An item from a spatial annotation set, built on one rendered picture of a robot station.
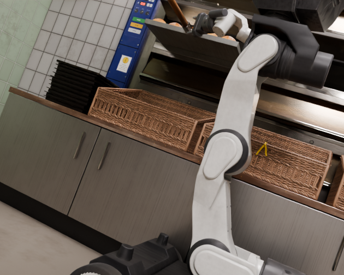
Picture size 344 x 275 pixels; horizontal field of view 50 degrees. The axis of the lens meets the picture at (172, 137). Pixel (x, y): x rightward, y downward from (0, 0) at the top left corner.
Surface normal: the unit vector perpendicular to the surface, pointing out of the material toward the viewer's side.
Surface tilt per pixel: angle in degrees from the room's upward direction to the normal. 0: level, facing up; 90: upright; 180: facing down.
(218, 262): 90
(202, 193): 114
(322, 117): 70
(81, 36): 90
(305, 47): 90
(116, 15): 90
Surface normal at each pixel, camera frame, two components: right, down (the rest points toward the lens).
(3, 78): 0.88, 0.32
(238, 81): -0.32, 0.28
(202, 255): -0.29, -0.15
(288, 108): -0.17, -0.47
